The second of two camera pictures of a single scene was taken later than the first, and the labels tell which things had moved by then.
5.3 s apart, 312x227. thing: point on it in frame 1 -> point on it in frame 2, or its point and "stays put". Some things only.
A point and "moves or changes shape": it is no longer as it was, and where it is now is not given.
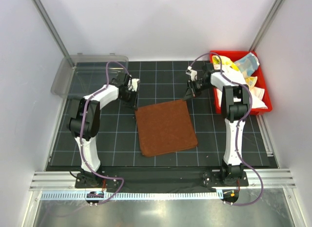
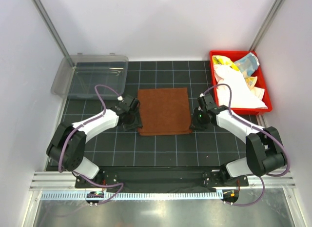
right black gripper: [191, 92] -> [195, 125]
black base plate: [161, 180] stays put
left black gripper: [133, 104] -> [137, 123]
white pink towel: [257, 94] stays put
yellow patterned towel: [225, 60] stays put
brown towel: [165, 128] moves or changes shape
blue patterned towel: [248, 64] stays put
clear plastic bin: [73, 75] stays put
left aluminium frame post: [39, 8] stays put
